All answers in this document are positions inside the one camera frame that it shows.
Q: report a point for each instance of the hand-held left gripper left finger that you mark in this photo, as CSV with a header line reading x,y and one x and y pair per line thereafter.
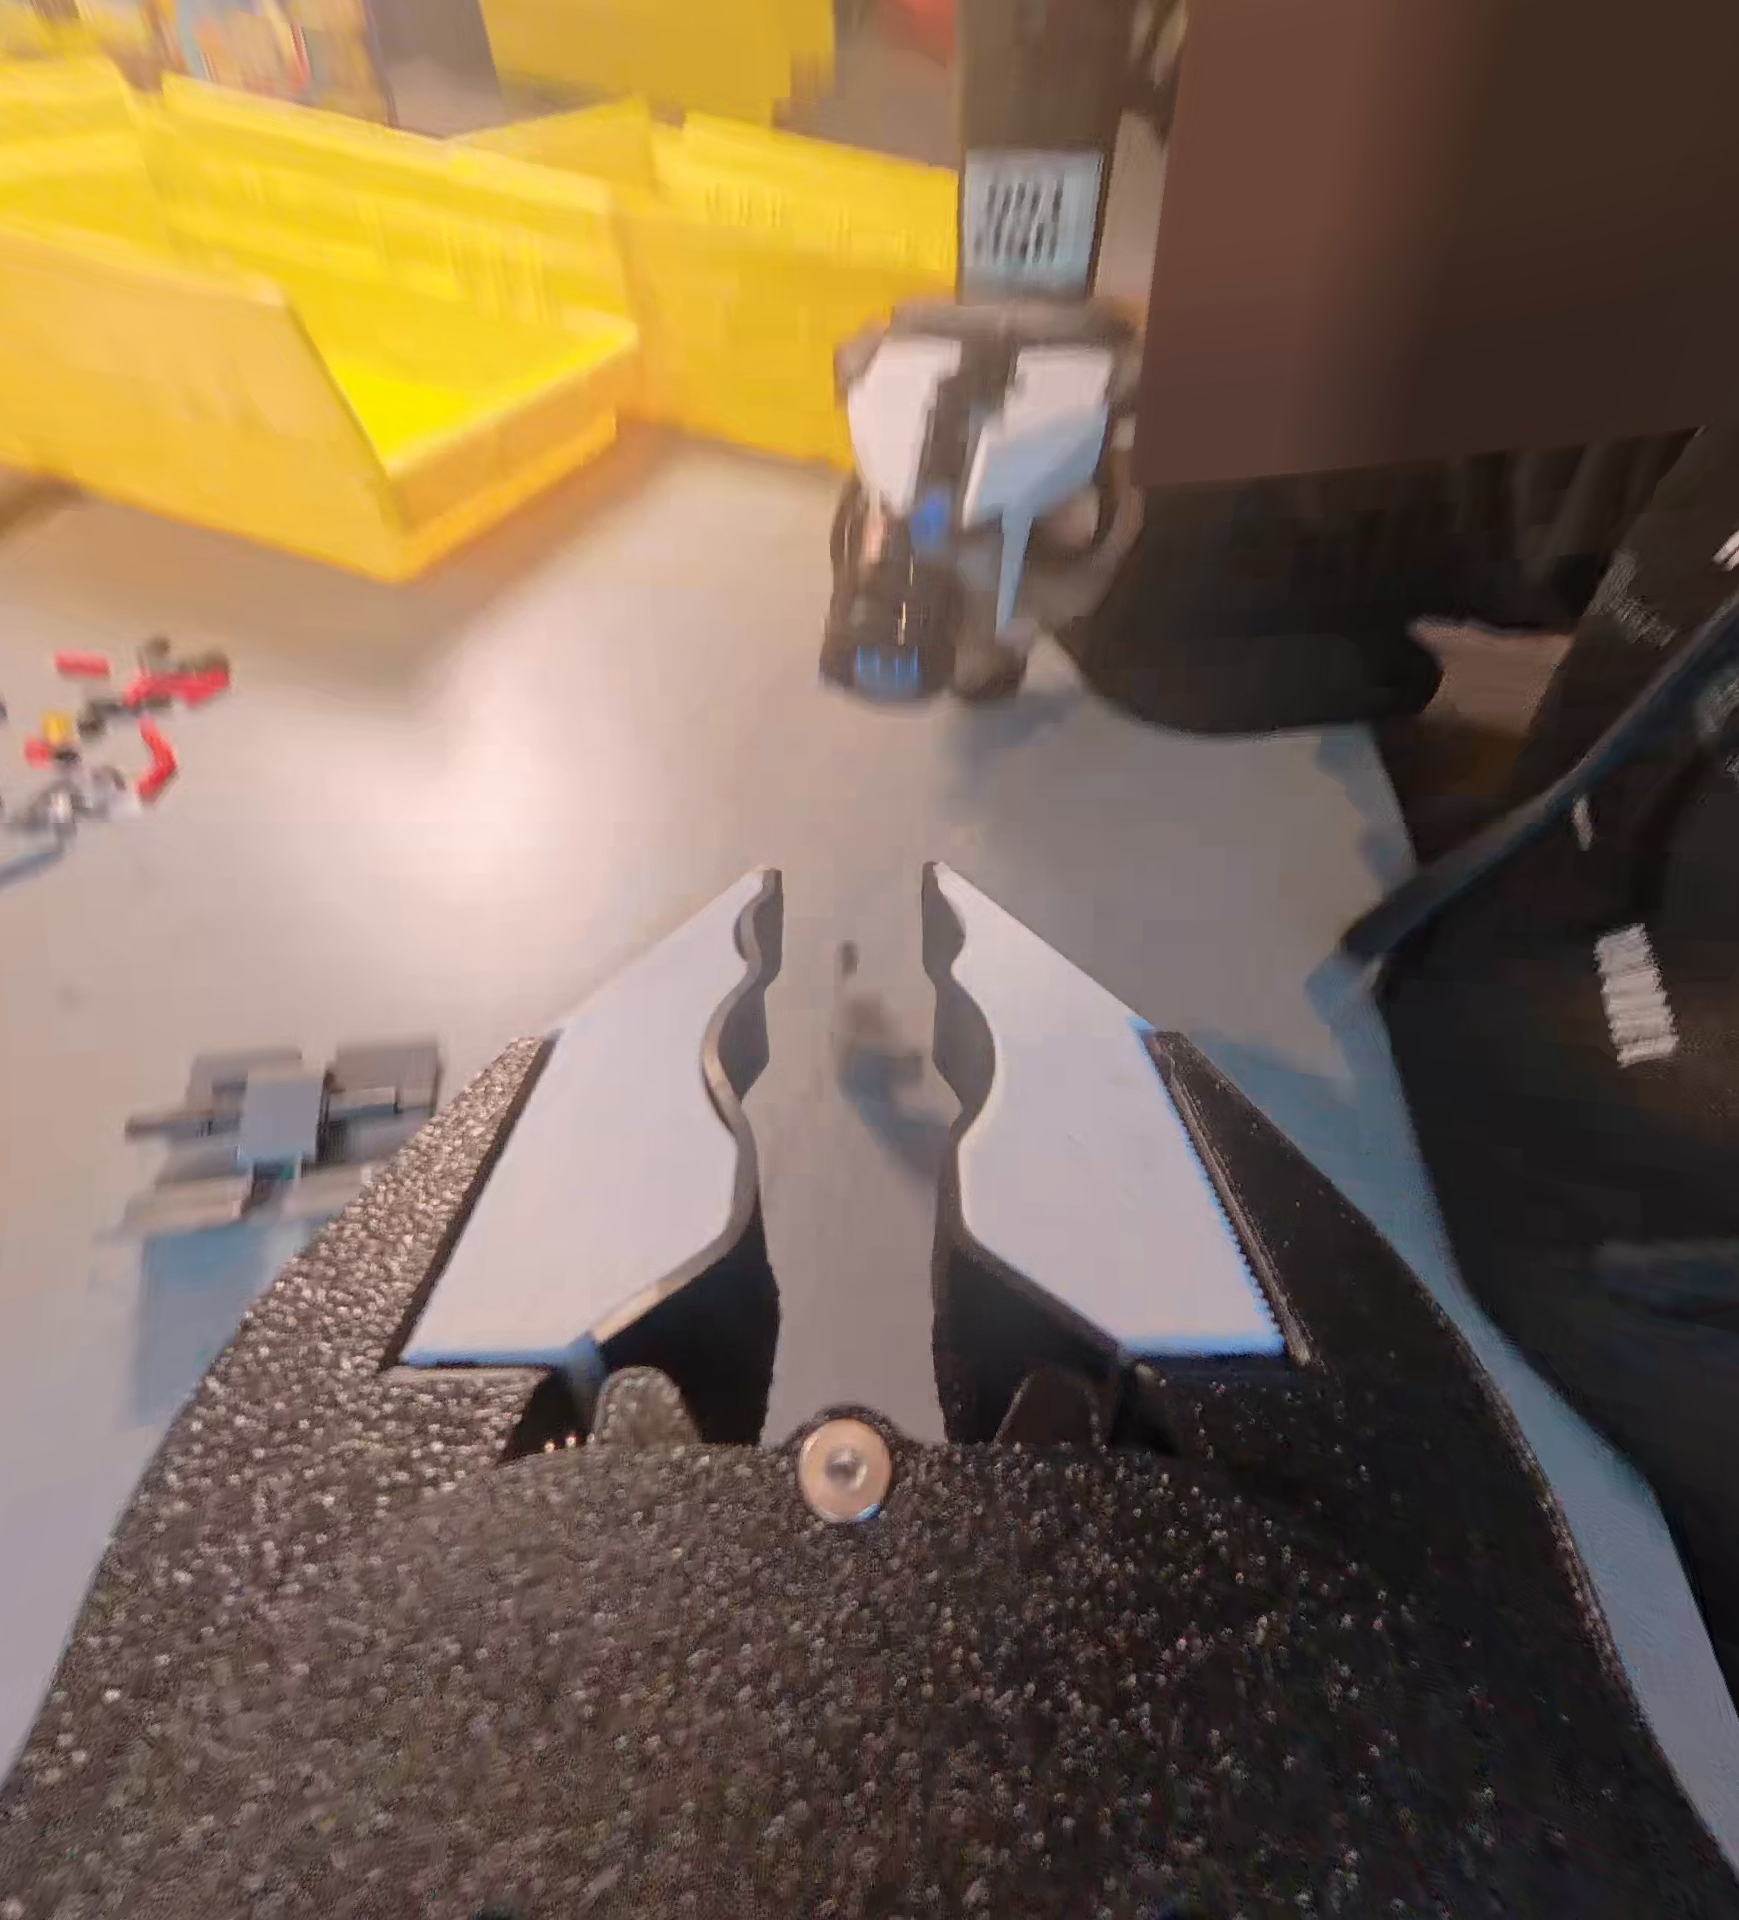
x,y
583,1203

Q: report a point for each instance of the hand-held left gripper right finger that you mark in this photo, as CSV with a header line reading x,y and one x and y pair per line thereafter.
x,y
1110,1184

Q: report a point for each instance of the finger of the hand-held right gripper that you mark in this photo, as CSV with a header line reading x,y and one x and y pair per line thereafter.
x,y
897,422
1049,434

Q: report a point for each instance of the black toy wheel assembly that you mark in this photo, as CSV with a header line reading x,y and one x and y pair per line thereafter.
x,y
886,628

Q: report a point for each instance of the grey desk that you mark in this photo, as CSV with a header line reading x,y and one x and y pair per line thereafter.
x,y
511,780

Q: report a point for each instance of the person's right hand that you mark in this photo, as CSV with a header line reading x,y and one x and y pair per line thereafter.
x,y
1097,527

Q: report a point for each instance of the grey toy panel assembly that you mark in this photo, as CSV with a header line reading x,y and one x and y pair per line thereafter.
x,y
276,1118

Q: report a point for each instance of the person's black printed hoodie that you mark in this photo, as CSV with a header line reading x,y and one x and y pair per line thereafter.
x,y
1634,1203

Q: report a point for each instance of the pile of small toy parts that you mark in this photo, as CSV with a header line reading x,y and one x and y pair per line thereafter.
x,y
72,751

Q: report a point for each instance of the blue toy kit box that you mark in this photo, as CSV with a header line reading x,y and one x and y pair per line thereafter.
x,y
270,54

